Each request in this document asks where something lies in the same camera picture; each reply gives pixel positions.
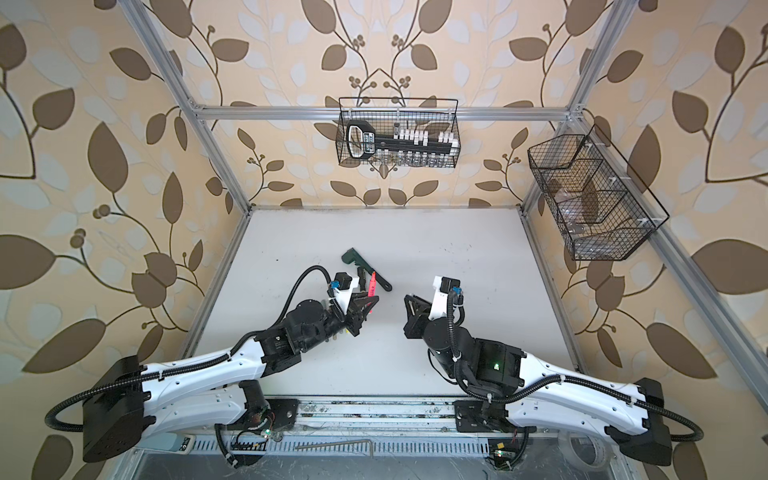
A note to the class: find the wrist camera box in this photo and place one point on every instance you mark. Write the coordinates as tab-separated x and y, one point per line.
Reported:
342	287
447	295

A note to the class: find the black yellow screwdriver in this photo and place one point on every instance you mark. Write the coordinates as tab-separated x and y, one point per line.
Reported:
362	275

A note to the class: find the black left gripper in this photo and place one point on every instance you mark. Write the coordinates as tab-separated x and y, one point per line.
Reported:
354	314

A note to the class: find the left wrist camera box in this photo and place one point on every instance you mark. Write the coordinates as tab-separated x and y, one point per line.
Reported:
342	287

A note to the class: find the black wire basket centre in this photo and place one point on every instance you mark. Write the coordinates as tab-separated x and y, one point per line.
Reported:
432	113

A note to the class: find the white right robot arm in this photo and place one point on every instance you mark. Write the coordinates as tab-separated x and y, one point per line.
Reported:
510	388

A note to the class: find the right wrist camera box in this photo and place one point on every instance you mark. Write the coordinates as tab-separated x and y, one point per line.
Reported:
447	295

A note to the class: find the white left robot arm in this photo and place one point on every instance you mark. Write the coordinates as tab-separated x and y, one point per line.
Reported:
133	401

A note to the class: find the black socket set holder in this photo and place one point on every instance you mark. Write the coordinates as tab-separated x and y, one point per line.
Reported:
399	144

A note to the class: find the clear tape roll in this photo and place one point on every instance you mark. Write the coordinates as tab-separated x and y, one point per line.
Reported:
584	453

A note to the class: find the pink highlighter pen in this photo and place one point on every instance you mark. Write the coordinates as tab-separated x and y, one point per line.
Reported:
372	285

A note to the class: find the aluminium frame rail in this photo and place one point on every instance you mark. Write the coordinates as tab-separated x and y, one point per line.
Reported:
748	360

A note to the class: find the green pipe wrench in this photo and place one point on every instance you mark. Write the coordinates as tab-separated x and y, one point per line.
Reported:
351	256

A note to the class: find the black wire basket right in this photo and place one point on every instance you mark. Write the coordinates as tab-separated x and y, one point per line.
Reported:
603	208

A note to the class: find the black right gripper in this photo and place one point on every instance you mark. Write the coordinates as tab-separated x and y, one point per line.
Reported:
418	322

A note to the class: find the black wire basket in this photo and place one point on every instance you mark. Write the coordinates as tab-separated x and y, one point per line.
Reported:
603	208
432	113

